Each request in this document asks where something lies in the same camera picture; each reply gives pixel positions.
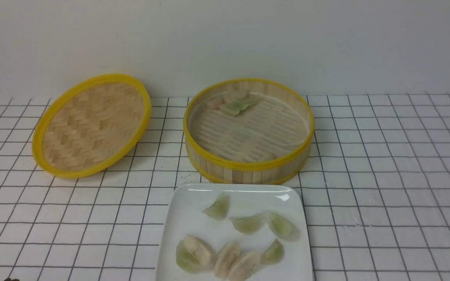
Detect yellow rimmed bamboo steamer basket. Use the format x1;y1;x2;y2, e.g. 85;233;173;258
183;78;315;185

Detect green dumpling plate top left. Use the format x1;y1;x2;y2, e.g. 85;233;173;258
202;193;230;220

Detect green dumpling plate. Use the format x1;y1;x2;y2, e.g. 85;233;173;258
229;214;264;235
202;193;230;220
265;212;299;241

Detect green dumpling plate middle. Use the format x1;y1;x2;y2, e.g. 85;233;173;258
229;214;264;235

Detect white square plate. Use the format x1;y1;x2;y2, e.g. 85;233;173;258
155;183;314;281

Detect green dumpling plate right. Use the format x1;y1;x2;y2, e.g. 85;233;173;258
265;212;299;241

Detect white dumpling plate middle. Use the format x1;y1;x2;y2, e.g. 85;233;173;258
214;241;241;279

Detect white dumpling plate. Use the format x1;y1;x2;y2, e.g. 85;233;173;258
183;235;215;266
228;251;261;281
214;241;241;279

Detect white dumpling plate left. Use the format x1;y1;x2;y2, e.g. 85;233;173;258
183;235;215;266

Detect white dumpling plate right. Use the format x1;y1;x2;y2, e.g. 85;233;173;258
228;251;261;281

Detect green dumpling steamer back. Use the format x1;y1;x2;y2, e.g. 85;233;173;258
218;101;249;117

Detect pink dumpling steamer back left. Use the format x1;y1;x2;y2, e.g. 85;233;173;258
205;96;224;110

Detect white dumpling steamer front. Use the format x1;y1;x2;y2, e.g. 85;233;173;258
258;152;276;162

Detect white dumpling steamer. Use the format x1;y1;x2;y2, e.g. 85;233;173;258
223;90;249;103
258;152;276;162

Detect white dumpling steamer back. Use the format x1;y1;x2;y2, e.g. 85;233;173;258
223;90;249;103

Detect yellow rimmed bamboo steamer lid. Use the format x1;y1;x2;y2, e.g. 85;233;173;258
32;74;152;178

